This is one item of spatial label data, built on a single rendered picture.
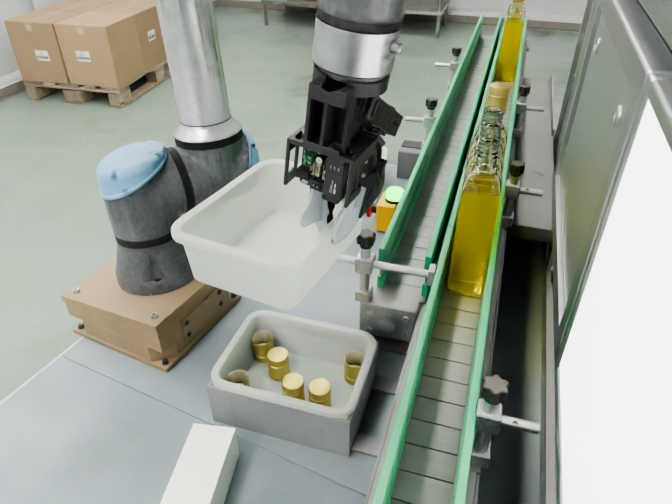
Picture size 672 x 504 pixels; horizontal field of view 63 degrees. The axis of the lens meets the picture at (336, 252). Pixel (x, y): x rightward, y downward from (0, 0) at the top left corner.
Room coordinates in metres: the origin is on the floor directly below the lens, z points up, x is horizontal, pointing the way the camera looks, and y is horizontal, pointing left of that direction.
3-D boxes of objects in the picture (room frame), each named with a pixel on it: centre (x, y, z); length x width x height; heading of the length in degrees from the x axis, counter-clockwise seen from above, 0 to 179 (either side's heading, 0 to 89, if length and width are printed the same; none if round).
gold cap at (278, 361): (0.63, 0.09, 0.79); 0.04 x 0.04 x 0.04
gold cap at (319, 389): (0.56, 0.02, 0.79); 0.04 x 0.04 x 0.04
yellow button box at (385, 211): (1.11, -0.13, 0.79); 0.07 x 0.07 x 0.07; 73
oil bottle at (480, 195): (0.73, -0.22, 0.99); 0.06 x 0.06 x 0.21; 73
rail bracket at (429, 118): (1.27, -0.20, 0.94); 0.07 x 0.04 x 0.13; 73
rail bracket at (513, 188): (0.92, -0.35, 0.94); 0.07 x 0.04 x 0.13; 73
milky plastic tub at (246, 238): (0.58, 0.07, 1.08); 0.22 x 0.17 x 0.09; 153
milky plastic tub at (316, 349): (0.60, 0.06, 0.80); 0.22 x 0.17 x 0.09; 73
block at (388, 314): (0.68, -0.09, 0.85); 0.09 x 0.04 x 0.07; 73
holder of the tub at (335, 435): (0.59, 0.03, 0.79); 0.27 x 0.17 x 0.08; 73
